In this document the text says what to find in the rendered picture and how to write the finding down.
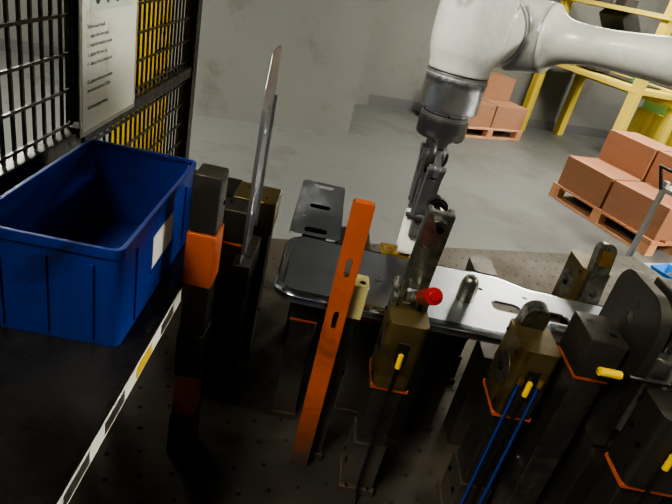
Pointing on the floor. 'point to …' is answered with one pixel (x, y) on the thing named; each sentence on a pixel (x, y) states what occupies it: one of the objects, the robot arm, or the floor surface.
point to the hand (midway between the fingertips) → (410, 231)
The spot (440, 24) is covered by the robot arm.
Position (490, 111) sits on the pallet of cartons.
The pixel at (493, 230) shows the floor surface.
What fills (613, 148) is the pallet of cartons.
